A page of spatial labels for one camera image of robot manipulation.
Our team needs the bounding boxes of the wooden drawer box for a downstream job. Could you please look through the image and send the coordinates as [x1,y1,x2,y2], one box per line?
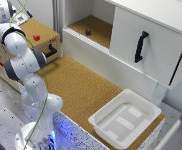
[0,17,63,93]

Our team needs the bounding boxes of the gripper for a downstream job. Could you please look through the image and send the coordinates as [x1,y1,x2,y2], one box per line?
[12,12,30,27]

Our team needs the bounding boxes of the green cable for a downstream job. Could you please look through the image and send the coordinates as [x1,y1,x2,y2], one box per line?
[8,0,51,150]

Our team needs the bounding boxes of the white sliding door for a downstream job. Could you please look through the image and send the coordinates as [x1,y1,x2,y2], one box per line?
[108,5,182,88]

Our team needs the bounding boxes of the white plastic box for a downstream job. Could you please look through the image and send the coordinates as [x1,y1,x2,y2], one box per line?
[87,88,163,150]

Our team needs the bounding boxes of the black drawer handle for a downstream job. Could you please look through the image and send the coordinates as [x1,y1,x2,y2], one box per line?
[43,43,58,58]

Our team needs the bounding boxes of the black door handle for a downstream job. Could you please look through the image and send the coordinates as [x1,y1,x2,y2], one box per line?
[134,30,150,64]

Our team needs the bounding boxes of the purple block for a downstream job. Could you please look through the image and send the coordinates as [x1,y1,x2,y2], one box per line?
[84,28,92,36]

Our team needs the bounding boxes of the white cabinet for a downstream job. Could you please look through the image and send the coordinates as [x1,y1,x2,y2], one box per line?
[62,0,182,108]

